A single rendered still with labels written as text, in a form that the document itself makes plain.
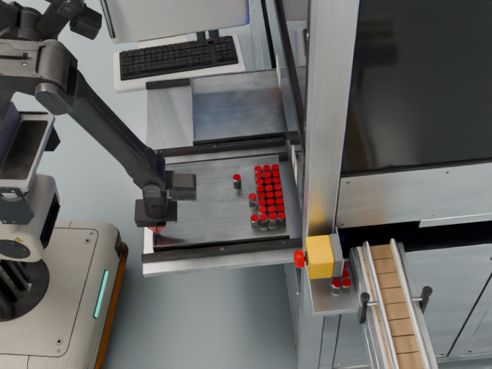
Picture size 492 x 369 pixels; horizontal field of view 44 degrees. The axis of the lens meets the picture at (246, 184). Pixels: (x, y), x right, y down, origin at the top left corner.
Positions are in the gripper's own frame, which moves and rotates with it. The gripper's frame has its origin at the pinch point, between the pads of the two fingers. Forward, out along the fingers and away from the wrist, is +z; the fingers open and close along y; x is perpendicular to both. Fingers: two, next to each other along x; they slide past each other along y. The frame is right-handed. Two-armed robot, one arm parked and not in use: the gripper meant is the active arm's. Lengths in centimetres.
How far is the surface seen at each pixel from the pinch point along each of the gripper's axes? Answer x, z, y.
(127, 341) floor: 11, 92, -17
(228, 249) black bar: -7.5, -2.1, 17.6
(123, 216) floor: 70, 93, -21
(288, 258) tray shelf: -10.2, -1.8, 32.3
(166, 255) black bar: -7.6, -0.3, 2.3
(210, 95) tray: 49, 0, 15
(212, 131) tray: 34.1, -0.2, 15.1
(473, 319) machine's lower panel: -11, 36, 93
